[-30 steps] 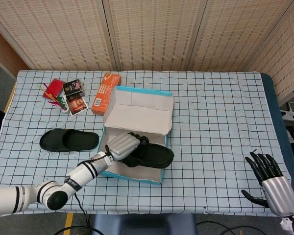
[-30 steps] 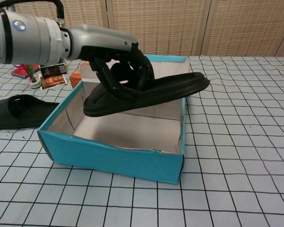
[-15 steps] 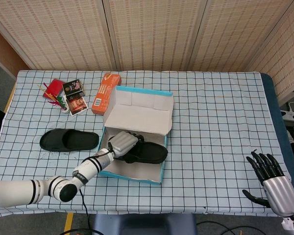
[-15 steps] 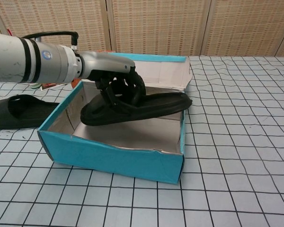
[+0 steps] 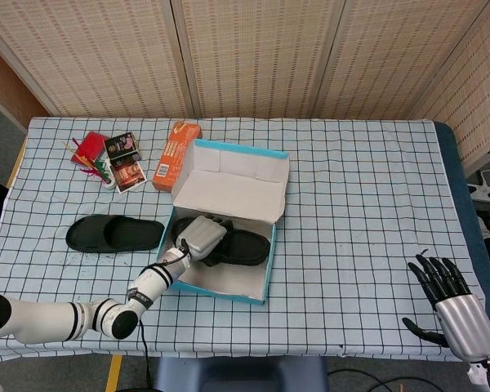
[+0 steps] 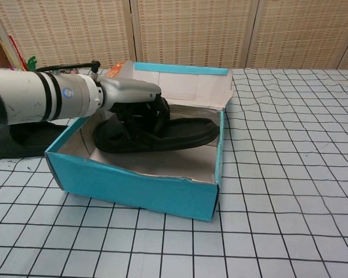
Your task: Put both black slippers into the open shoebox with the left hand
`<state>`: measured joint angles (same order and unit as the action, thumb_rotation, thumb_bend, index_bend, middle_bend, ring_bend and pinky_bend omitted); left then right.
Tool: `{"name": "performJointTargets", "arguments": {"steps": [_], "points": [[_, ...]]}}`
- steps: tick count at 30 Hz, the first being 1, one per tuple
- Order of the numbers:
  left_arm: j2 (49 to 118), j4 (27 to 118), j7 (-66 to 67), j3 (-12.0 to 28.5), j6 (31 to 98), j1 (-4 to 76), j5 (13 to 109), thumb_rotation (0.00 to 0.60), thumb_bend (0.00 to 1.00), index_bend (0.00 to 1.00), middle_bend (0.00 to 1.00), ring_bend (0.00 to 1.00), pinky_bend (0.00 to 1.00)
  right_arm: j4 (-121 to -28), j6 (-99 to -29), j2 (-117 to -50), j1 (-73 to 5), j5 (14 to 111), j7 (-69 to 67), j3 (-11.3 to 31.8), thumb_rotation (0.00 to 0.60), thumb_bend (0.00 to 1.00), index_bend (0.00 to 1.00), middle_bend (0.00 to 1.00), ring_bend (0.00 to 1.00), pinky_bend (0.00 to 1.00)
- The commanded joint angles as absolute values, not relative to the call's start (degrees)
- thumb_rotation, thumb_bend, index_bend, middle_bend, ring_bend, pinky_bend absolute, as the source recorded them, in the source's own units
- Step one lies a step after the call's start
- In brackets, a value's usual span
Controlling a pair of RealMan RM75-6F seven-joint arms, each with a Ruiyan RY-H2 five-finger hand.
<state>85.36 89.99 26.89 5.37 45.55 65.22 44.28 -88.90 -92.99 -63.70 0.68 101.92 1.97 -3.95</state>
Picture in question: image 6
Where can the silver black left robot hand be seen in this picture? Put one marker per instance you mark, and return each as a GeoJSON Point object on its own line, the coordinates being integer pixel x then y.
{"type": "Point", "coordinates": [127, 89]}

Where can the black rubber slipper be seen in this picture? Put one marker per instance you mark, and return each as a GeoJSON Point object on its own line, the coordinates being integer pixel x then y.
{"type": "Point", "coordinates": [32, 144]}
{"type": "Point", "coordinates": [185, 136]}

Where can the blue cardboard shoe box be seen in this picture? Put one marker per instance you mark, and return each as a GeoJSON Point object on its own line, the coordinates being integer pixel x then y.
{"type": "Point", "coordinates": [133, 188]}

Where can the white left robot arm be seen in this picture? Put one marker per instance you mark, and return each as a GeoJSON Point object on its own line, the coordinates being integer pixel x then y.
{"type": "Point", "coordinates": [26, 98]}

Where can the orange cardboard box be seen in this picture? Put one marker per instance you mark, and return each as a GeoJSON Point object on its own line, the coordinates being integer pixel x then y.
{"type": "Point", "coordinates": [117, 71]}

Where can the beige woven screen panel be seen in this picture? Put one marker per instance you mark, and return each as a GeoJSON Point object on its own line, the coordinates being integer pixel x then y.
{"type": "Point", "coordinates": [307, 32]}
{"type": "Point", "coordinates": [194, 32]}
{"type": "Point", "coordinates": [69, 32]}

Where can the pink green feather shuttlecock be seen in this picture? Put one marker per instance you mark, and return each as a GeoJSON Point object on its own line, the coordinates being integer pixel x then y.
{"type": "Point", "coordinates": [32, 62]}

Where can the blue grid check tablecloth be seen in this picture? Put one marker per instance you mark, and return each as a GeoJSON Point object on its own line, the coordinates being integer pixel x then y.
{"type": "Point", "coordinates": [278, 173]}

